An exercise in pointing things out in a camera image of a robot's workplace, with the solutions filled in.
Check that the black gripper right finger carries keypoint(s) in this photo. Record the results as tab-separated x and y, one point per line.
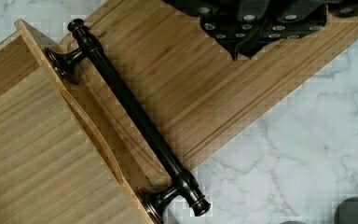
270	20

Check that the bamboo cutting board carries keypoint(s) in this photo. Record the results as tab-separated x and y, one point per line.
190	87

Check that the dark grey object bottom right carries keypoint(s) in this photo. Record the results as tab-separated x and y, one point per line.
345	213

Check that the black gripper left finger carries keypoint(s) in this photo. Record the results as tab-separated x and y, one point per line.
236	25

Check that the wooden drawer with dark handle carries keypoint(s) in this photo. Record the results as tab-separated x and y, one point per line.
58	165

